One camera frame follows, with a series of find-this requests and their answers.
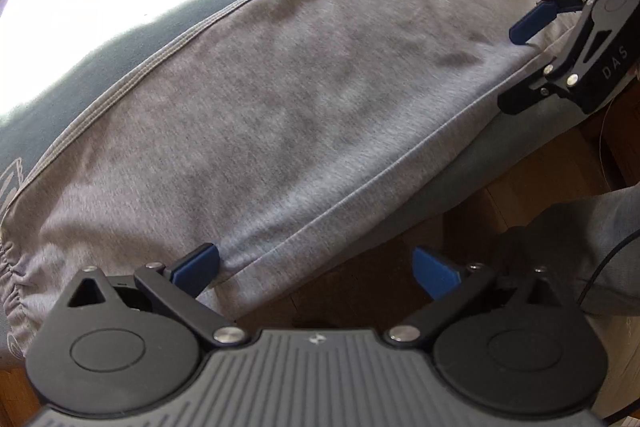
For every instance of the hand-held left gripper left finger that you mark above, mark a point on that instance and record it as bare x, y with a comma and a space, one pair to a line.
195, 267

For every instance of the person's grey trouser leg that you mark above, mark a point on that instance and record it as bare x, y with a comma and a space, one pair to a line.
590, 232

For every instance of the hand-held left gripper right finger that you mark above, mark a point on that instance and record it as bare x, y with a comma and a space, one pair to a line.
435, 272

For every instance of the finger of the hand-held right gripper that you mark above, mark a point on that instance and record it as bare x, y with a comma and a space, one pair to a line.
520, 99
532, 22

